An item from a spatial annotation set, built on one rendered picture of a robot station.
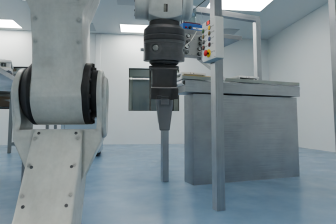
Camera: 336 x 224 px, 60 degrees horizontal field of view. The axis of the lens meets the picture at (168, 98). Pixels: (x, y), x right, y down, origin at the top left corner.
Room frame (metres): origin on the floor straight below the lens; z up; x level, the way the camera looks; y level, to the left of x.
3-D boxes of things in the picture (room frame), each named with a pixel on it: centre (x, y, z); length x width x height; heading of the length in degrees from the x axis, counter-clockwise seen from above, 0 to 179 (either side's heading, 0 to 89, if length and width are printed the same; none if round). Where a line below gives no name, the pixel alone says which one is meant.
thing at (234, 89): (2.89, -0.70, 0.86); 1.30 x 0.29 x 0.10; 111
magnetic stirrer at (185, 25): (2.65, -0.19, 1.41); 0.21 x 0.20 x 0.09; 21
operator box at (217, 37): (1.81, -0.28, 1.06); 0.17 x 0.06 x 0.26; 21
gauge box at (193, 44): (2.56, -0.21, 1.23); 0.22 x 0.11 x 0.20; 111
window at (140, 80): (7.76, 0.37, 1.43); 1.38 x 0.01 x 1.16; 97
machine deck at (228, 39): (2.76, -0.34, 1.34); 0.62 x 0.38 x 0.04; 111
